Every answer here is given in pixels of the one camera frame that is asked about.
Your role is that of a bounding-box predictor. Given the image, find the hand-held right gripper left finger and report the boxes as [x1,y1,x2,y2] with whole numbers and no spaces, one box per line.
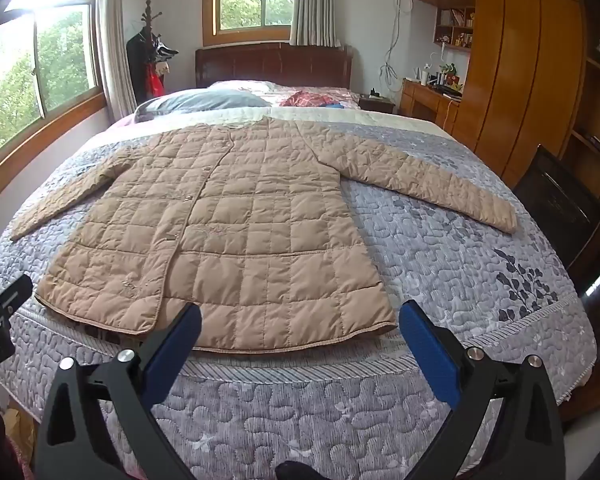
[32,303,203,480]

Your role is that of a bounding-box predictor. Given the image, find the red bag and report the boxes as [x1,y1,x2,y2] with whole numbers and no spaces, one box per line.
[147,62,167,99]

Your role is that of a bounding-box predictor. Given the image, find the wooden wardrobe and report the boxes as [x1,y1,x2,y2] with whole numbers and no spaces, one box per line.
[412,0,596,187]

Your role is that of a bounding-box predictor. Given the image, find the black chair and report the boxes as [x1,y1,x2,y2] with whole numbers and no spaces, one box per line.
[512,144,600,282]

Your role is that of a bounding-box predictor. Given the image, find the large wooden-framed window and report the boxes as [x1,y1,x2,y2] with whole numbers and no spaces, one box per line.
[0,0,107,177]

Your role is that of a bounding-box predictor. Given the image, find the wooden coat rack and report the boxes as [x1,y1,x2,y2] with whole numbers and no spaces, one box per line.
[126,0,180,108]

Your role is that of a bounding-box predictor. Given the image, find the wooden desk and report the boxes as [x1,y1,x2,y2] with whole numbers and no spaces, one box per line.
[399,77,464,132]

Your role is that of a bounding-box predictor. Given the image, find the hanging wall cables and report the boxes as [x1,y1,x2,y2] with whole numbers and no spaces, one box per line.
[380,0,417,94]

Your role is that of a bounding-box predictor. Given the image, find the grey patterned bed quilt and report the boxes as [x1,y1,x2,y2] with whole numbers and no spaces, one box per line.
[0,80,599,480]

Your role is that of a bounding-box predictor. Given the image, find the dark wooden headboard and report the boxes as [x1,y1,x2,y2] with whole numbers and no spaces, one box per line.
[195,42,355,90]

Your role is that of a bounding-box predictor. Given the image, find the wooden wall shelf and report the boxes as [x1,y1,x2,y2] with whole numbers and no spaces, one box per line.
[433,6,476,51]

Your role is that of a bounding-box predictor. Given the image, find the striped grey curtain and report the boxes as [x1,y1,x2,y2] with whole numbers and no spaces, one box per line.
[288,0,344,51]

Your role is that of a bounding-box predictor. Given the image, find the open wooden shelf unit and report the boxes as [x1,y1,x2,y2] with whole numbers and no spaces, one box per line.
[561,0,600,202]

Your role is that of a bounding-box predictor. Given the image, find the dark wooden nightstand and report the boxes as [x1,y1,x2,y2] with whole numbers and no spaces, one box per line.
[357,94,397,115]

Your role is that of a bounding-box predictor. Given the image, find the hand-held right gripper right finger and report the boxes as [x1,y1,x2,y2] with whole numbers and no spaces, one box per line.
[398,300,567,480]

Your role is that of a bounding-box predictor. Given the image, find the grey-blue pillow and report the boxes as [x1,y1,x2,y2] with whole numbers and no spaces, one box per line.
[132,87,272,124]

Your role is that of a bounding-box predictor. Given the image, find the beige curtain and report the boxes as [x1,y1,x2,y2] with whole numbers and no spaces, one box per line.
[94,0,137,124]

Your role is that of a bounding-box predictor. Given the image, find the red plaid cloth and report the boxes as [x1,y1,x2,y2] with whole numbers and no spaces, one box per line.
[279,89,354,110]

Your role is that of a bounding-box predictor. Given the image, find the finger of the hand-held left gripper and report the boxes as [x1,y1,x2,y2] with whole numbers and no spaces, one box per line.
[0,273,34,366]

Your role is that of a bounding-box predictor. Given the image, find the black coat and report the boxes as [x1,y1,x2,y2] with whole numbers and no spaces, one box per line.
[126,30,154,107]

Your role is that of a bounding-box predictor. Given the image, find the beige quilted jacket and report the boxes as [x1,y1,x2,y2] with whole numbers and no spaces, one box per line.
[10,116,519,354]

